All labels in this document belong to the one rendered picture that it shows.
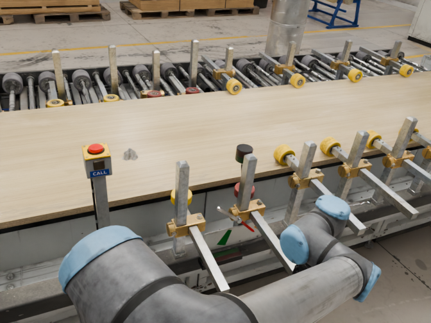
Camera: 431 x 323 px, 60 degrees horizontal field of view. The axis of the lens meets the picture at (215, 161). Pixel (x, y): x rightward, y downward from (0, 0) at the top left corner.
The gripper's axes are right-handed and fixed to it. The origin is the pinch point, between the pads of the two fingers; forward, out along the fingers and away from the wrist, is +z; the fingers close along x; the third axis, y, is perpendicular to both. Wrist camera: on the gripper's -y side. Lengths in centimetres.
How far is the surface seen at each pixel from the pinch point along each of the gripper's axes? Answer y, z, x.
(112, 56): -143, -27, -31
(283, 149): -53, -15, 23
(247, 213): -32.8, -2.9, -2.9
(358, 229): -4.9, -12.8, 23.5
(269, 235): -19.7, -3.3, -0.7
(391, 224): -57, 66, 129
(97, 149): -34, -41, -55
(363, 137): -34, -29, 45
